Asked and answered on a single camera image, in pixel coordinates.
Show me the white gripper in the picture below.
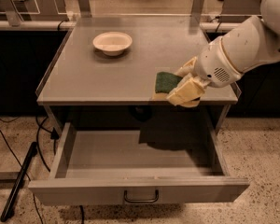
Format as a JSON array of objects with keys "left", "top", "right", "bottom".
[{"left": 166, "top": 36, "right": 242, "bottom": 107}]

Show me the green and yellow sponge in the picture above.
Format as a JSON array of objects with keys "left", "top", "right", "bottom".
[{"left": 152, "top": 72, "right": 182, "bottom": 100}]

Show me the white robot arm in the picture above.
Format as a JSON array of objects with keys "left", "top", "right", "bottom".
[{"left": 166, "top": 0, "right": 280, "bottom": 106}]

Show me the open grey top drawer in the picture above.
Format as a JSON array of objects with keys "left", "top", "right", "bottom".
[{"left": 29, "top": 123, "right": 249, "bottom": 205}]

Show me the grey drawer cabinet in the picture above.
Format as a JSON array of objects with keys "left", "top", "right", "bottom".
[{"left": 35, "top": 15, "right": 243, "bottom": 135}]

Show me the white bowl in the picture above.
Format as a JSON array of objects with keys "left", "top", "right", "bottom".
[{"left": 92, "top": 32, "right": 133, "bottom": 57}]

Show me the black bar on floor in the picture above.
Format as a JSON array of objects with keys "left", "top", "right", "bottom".
[{"left": 0, "top": 142, "right": 36, "bottom": 222}]

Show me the right metal post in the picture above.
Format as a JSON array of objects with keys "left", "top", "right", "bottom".
[{"left": 191, "top": 0, "right": 204, "bottom": 16}]

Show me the metal post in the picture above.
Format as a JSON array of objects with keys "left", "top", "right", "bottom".
[
  {"left": 0, "top": 0, "right": 22, "bottom": 26},
  {"left": 77, "top": 0, "right": 91, "bottom": 18},
  {"left": 191, "top": 0, "right": 204, "bottom": 16}
]

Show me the black drawer handle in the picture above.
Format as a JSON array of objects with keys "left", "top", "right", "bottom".
[{"left": 123, "top": 189, "right": 159, "bottom": 204}]

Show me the middle metal post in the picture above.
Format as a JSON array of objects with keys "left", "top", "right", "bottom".
[{"left": 77, "top": 0, "right": 91, "bottom": 18}]

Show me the left metal post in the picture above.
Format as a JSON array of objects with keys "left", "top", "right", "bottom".
[{"left": 0, "top": 0, "right": 22, "bottom": 26}]

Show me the black floor cable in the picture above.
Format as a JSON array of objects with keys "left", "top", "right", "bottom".
[{"left": 0, "top": 115, "right": 60, "bottom": 224}]

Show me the white horizontal rail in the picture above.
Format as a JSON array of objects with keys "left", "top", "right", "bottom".
[{"left": 0, "top": 21, "right": 238, "bottom": 33}]

